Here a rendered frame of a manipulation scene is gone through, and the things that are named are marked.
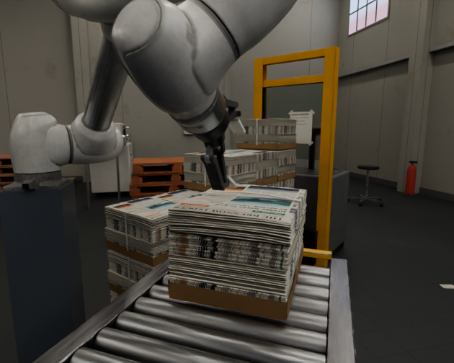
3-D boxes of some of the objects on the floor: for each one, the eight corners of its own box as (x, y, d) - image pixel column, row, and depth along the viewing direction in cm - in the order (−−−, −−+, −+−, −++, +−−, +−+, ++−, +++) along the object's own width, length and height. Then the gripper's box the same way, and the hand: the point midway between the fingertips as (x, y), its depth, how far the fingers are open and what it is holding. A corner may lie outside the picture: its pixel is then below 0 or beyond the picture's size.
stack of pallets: (208, 207, 486) (207, 155, 473) (219, 222, 413) (219, 160, 399) (133, 212, 458) (130, 158, 445) (131, 228, 385) (127, 163, 372)
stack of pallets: (54, 196, 564) (50, 153, 551) (39, 207, 487) (34, 157, 474) (-17, 200, 538) (-23, 154, 525) (-44, 212, 461) (-52, 158, 448)
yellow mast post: (251, 250, 316) (254, 58, 285) (256, 247, 323) (259, 60, 292) (259, 252, 310) (262, 57, 280) (264, 249, 317) (267, 59, 287)
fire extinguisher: (421, 197, 559) (426, 161, 548) (408, 198, 553) (412, 162, 542) (409, 194, 586) (413, 160, 576) (396, 194, 580) (400, 160, 569)
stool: (369, 198, 553) (372, 163, 543) (394, 206, 497) (398, 167, 487) (341, 199, 540) (344, 164, 529) (364, 208, 483) (367, 168, 473)
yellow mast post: (313, 267, 276) (324, 47, 246) (318, 263, 283) (328, 50, 253) (323, 270, 271) (336, 45, 240) (327, 266, 278) (339, 47, 247)
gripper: (196, 54, 59) (228, 111, 78) (168, 179, 52) (212, 208, 71) (233, 51, 56) (257, 111, 76) (210, 182, 49) (243, 211, 69)
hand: (234, 156), depth 72 cm, fingers open, 13 cm apart
